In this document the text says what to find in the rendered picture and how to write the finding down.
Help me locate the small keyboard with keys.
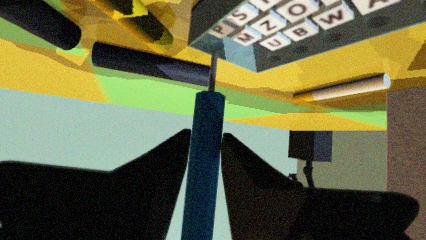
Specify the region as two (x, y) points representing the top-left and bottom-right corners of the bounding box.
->
(186, 0), (426, 74)

